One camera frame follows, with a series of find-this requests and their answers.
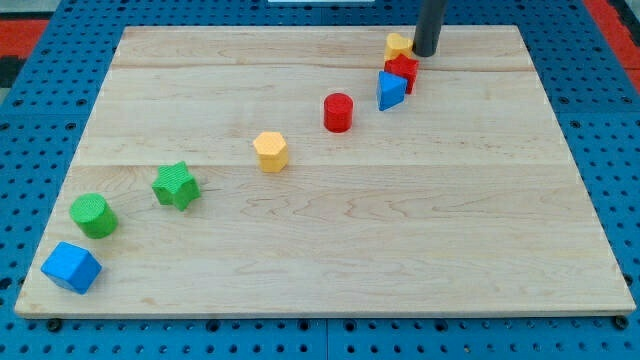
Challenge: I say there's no blue triangle block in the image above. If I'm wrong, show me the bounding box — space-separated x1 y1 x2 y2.
376 71 408 111

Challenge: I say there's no yellow heart block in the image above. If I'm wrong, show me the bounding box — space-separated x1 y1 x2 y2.
384 33 413 61

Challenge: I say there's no light wooden board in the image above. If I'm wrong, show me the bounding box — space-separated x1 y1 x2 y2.
15 25 636 319

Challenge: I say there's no yellow hexagon block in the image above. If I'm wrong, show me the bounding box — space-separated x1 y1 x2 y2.
253 131 289 173

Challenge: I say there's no red cylinder block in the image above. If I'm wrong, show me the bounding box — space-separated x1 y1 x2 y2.
324 93 354 133

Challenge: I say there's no red star block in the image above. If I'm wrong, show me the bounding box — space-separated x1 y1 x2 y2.
384 54 420 94

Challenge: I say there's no green star block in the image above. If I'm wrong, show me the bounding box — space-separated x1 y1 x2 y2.
152 161 201 211

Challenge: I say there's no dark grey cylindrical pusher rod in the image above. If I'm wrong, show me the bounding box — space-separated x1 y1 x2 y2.
413 0 448 57

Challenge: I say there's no green cylinder block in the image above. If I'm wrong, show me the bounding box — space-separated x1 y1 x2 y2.
69 193 118 239

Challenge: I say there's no blue cube block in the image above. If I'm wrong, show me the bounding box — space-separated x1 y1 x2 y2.
40 242 102 295

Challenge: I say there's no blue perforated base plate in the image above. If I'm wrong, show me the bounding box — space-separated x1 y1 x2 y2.
1 0 639 359

